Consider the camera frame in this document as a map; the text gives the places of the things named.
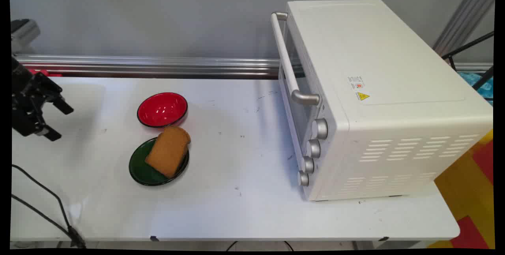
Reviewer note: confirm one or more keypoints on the brown bread slice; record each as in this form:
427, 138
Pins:
167, 152

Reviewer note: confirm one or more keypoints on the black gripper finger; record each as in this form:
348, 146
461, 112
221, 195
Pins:
50, 133
61, 104

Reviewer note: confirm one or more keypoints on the aluminium profile post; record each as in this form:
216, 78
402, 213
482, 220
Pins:
465, 14

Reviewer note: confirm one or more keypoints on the black metal stand frame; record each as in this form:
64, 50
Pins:
467, 45

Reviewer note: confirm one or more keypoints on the silver oven knob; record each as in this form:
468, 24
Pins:
308, 165
303, 179
320, 129
314, 148

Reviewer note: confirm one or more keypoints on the white printed label sticker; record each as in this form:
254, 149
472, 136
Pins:
355, 82

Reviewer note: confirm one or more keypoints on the yellow warning triangle sticker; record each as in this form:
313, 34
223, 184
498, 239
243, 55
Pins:
363, 96

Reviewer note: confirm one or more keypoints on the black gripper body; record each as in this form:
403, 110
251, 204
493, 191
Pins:
25, 101

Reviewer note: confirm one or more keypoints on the yellow red foam floor mat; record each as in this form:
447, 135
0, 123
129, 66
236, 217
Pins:
465, 192

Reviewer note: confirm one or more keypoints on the white toaster oven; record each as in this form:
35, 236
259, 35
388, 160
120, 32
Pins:
394, 89

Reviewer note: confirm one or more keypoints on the blue plastic object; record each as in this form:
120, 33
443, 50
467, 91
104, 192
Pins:
484, 85

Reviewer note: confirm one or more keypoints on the aluminium rail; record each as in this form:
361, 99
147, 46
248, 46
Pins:
150, 65

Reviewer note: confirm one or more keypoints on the red bowl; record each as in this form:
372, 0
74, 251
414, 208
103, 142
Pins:
162, 109

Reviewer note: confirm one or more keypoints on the red cloth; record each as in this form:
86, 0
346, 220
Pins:
43, 73

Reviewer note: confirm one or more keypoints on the green plate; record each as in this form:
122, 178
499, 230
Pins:
140, 170

